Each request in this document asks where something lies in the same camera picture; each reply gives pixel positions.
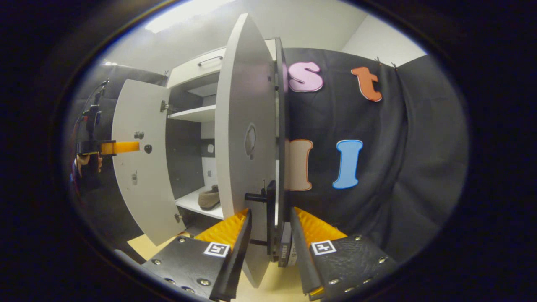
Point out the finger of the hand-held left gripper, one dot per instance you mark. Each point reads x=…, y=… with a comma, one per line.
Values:
x=126, y=147

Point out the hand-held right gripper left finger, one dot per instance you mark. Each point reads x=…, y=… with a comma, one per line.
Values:
x=239, y=260

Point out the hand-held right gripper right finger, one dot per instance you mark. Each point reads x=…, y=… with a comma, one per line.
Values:
x=298, y=260

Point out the white door with camera sticker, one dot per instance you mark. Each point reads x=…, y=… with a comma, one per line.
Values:
x=142, y=188

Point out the white shoe cabinet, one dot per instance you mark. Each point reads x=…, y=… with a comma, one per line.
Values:
x=184, y=151

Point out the brown fuzzy shoe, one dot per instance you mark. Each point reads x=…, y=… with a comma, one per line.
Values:
x=209, y=200

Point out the metal door hinge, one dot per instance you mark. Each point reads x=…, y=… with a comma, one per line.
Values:
x=164, y=106
x=178, y=218

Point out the white cabinet shelf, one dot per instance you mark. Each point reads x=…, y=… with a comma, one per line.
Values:
x=205, y=90
x=197, y=114

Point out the white cabinet drawer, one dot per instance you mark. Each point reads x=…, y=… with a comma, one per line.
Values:
x=188, y=71

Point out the grey book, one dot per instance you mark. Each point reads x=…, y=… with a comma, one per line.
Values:
x=293, y=256
x=284, y=247

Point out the black backdrop cloth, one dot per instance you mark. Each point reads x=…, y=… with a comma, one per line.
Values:
x=419, y=147
x=109, y=201

